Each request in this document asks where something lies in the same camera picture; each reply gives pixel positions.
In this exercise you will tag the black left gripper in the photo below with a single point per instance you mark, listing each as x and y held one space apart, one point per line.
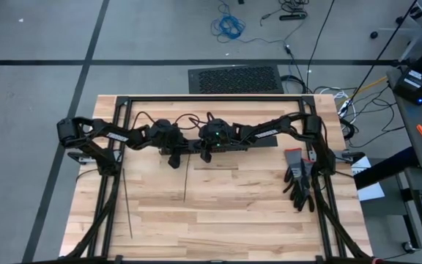
167 135

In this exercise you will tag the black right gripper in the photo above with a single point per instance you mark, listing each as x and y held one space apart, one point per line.
218 133

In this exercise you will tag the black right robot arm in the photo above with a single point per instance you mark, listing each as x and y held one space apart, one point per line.
277 130

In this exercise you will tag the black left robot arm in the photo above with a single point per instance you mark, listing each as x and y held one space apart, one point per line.
104 133

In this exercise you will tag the black perforated floor grate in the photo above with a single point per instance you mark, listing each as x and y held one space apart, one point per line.
236 78

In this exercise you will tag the black grey work glove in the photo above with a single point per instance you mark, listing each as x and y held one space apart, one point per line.
308 199
295 161

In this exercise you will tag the white power strip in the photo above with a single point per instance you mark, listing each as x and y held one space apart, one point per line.
346 108

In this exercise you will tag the black power strip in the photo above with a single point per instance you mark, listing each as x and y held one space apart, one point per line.
291 16

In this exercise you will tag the white paper sheet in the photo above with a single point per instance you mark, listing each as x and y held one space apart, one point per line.
370 190

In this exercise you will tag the dark desk support beam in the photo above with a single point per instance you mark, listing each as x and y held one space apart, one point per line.
387 168

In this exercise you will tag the black labelled device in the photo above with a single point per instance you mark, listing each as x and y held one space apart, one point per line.
405 91

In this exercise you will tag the black aluminium table frame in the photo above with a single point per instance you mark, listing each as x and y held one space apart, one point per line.
214 98

